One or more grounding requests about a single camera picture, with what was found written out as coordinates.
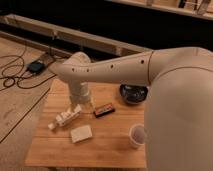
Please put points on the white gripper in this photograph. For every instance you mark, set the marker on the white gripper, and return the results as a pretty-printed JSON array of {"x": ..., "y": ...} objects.
[{"x": 79, "y": 97}]

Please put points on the black eraser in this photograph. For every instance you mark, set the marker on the black eraser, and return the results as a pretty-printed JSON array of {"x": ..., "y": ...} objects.
[{"x": 104, "y": 110}]

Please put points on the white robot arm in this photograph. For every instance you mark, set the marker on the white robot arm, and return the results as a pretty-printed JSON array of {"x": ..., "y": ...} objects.
[{"x": 178, "y": 115}]

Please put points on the dark ceramic bowl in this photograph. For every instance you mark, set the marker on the dark ceramic bowl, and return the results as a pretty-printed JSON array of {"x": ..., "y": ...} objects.
[{"x": 133, "y": 95}]

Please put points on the white plastic bottle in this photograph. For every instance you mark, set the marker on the white plastic bottle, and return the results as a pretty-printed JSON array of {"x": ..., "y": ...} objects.
[{"x": 64, "y": 118}]

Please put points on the white sponge block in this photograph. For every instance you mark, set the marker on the white sponge block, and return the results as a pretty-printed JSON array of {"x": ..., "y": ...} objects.
[{"x": 81, "y": 133}]

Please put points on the wooden table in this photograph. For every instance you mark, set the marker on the wooden table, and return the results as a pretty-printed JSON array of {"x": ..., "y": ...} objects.
[{"x": 109, "y": 146}]

